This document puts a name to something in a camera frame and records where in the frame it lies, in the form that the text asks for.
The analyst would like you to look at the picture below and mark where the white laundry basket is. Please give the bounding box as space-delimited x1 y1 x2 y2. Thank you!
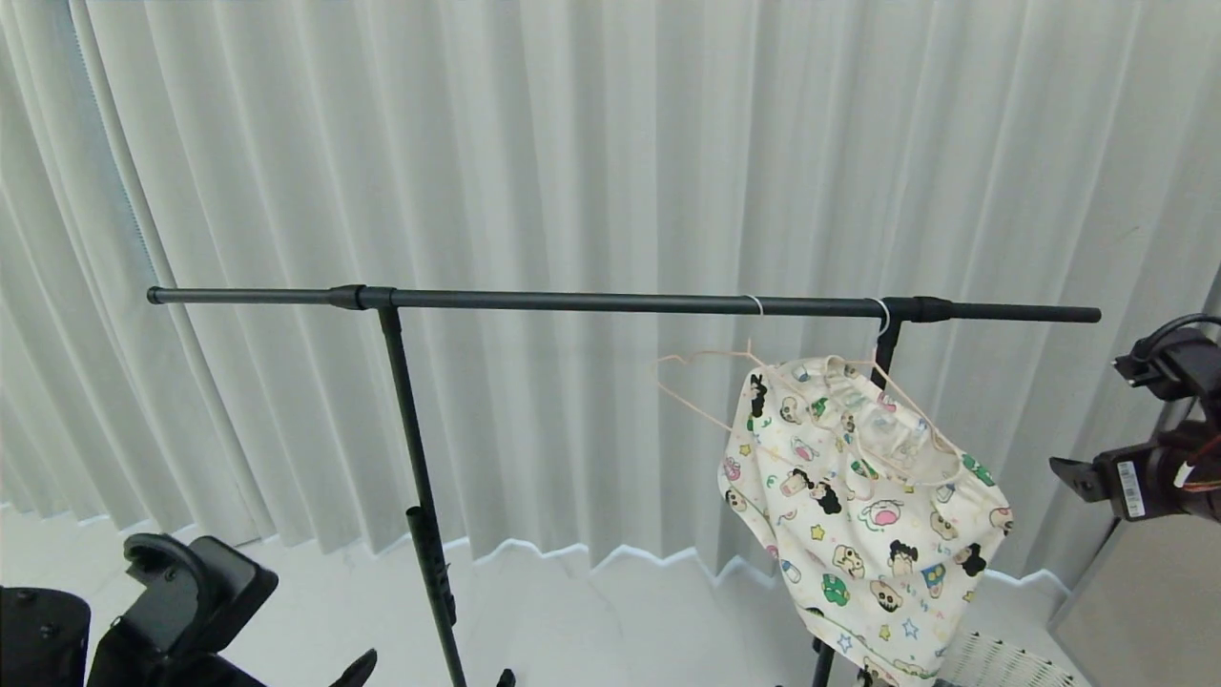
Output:
930 630 1088 687

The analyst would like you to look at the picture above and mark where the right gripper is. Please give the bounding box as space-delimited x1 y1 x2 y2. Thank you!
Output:
1049 439 1193 521

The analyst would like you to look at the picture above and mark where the cream printed garment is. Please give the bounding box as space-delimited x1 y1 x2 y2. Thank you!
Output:
717 356 1014 687

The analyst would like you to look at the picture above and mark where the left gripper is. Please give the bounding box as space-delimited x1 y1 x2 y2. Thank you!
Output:
91 620 379 687

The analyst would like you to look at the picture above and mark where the black cable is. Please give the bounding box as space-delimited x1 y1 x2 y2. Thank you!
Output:
1140 312 1221 359

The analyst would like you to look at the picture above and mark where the white curtain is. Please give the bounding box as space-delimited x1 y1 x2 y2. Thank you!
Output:
0 0 1221 583

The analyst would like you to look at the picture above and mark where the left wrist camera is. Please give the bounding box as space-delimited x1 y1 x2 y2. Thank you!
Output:
122 532 279 659

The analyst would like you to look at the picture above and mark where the black clothes rack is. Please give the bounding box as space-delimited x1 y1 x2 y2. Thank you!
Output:
146 284 1103 687

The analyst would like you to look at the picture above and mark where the pink clothes hanger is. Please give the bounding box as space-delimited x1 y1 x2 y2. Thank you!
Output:
825 301 966 464
653 339 797 454

